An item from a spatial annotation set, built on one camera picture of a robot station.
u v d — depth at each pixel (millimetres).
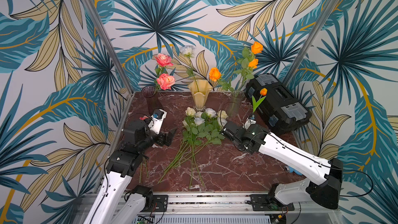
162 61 702
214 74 798
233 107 1006
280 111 889
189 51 907
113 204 406
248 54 845
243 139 513
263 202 745
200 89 992
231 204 748
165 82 675
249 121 632
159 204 726
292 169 463
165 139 612
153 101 958
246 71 879
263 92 841
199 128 949
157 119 567
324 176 400
